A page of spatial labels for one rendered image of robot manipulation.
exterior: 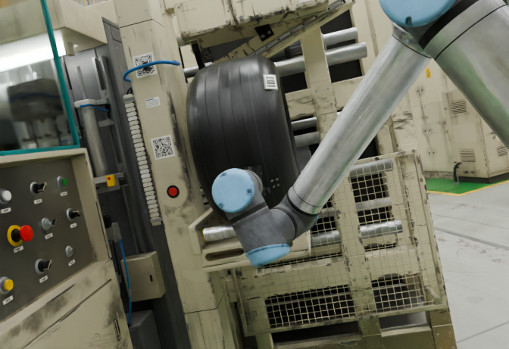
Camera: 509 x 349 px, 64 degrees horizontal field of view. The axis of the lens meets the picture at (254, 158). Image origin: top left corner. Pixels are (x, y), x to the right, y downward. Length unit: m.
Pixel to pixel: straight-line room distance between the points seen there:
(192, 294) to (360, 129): 0.95
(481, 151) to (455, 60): 5.23
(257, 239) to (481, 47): 0.53
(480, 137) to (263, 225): 5.07
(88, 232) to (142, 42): 0.66
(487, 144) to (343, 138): 5.05
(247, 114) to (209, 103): 0.13
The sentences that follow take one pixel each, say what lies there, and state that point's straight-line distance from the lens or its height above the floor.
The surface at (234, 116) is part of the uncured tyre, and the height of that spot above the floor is 1.26.
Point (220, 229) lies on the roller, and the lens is 1.38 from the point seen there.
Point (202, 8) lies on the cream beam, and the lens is 1.75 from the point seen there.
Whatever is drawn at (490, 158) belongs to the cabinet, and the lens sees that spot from 5.89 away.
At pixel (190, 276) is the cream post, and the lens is 1.53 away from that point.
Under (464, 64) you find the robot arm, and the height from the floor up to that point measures 1.23.
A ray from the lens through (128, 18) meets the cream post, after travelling 1.55.
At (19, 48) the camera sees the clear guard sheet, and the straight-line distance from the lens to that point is 1.34.
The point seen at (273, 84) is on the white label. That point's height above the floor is 1.33.
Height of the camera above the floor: 1.19
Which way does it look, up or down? 3 degrees down
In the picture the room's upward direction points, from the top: 12 degrees counter-clockwise
